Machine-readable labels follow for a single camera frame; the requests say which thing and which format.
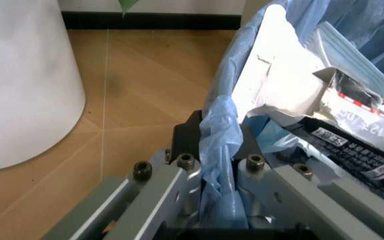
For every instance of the green plant leaf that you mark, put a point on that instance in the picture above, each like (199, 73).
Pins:
(127, 6)

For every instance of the pale blue face mask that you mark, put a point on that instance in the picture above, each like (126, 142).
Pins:
(345, 55)

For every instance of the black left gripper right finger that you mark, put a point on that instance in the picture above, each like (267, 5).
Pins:
(250, 150)

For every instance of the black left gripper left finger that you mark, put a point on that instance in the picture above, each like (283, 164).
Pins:
(183, 140)

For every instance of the blue plastic bin liner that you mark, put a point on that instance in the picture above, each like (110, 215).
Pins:
(218, 130)

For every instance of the large white round planter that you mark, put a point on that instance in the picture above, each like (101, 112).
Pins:
(22, 82)

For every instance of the white crumpled paper carton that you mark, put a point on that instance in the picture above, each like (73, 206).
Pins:
(285, 75)

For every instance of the black and grey printed package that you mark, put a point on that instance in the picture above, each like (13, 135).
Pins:
(355, 147)

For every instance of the black skirting board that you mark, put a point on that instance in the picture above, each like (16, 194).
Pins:
(152, 21)

